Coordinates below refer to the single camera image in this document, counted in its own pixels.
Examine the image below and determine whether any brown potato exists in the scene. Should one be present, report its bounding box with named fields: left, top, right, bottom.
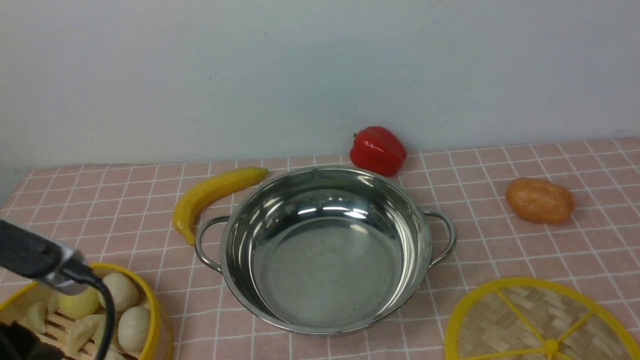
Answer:
left=505, top=177, right=576, bottom=224

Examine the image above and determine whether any yellow round bun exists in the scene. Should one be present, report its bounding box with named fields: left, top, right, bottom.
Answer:
left=57, top=287, right=101, bottom=320

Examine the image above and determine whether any yellow bamboo steamer lid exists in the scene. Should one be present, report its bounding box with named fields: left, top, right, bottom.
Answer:
left=443, top=276, right=640, bottom=360

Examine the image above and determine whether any red bell pepper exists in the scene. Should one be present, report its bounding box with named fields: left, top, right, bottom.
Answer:
left=349, top=126, right=408, bottom=177

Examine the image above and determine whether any pink checkered tablecloth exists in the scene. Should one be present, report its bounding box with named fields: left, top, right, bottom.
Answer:
left=1, top=137, right=640, bottom=360

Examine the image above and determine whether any white round bun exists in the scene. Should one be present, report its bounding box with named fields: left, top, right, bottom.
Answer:
left=103, top=272, right=139, bottom=313
left=118, top=306, right=151, bottom=354

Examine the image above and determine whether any stainless steel pot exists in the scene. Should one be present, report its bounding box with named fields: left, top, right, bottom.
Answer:
left=194, top=165, right=457, bottom=336

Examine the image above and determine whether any yellow banana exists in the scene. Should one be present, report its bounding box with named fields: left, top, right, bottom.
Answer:
left=171, top=166, right=269, bottom=247

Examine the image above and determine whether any pale dumpling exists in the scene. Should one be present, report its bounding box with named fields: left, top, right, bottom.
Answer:
left=26, top=301, right=48, bottom=334
left=66, top=314, right=104, bottom=356

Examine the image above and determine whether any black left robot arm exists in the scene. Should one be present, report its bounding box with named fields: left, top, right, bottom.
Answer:
left=0, top=219, right=104, bottom=296

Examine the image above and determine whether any black cable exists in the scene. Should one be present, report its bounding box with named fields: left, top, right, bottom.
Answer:
left=75, top=272, right=117, bottom=360

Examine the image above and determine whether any yellow bamboo steamer basket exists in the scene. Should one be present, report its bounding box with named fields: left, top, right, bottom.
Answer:
left=0, top=263, right=173, bottom=360

